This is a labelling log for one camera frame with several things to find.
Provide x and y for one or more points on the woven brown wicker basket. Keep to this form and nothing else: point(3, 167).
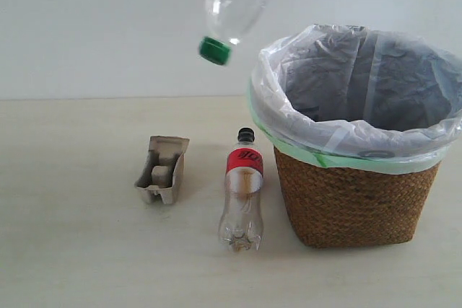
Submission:
point(345, 207)

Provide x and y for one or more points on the translucent white-green bin liner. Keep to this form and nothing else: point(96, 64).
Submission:
point(347, 96)

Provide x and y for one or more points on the grey cardboard pulp tray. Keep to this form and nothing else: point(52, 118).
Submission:
point(163, 170)

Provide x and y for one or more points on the green-capped clear water bottle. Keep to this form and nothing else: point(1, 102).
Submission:
point(227, 22)

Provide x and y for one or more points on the red-labelled black-capped soda bottle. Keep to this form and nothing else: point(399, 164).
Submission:
point(241, 223)

